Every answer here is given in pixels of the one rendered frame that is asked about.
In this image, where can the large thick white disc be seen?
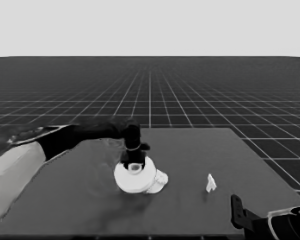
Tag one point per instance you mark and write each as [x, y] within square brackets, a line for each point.
[133, 183]

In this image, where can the white round carrier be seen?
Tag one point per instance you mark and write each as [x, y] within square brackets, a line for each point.
[158, 189]

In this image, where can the small white T-shaped piece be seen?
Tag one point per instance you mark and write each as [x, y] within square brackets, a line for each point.
[210, 186]

